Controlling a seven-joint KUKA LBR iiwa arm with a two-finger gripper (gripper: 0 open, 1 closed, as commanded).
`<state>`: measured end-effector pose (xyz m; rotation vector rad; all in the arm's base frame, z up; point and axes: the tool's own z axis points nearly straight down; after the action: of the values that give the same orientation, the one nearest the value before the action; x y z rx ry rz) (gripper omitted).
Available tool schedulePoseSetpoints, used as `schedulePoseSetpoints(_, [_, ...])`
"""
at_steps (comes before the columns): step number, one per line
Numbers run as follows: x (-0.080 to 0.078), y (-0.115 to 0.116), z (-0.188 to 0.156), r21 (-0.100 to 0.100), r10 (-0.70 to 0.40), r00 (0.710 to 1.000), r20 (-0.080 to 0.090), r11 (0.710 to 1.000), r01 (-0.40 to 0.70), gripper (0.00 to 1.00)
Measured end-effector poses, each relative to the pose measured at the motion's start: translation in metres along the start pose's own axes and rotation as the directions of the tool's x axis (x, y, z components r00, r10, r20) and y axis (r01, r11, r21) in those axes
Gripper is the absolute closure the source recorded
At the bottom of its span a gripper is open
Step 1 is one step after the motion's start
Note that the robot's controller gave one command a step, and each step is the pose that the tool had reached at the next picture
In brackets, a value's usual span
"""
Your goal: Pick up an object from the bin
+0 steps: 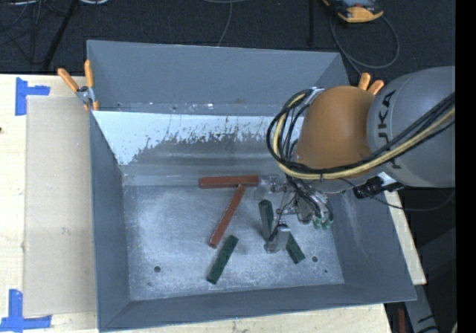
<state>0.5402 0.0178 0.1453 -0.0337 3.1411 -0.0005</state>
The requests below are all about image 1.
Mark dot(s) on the pale cardboard flat board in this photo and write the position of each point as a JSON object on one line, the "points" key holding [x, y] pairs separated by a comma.
{"points": [[56, 194]]}

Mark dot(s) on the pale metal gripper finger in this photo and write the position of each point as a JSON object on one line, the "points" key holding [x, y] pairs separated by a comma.
{"points": [[277, 240], [272, 186]]}

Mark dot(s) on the grey metal bin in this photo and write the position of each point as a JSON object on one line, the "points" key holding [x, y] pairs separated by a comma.
{"points": [[178, 227]]}

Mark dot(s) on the red-brown flat block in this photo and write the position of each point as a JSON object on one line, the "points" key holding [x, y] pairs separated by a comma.
{"points": [[228, 181], [228, 214]]}

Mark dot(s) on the dark green flat block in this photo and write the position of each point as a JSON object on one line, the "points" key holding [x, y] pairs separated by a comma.
{"points": [[223, 259], [265, 218], [295, 249]]}

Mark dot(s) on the black cylinder on white bracket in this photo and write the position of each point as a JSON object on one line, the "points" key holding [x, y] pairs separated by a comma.
{"points": [[368, 187]]}

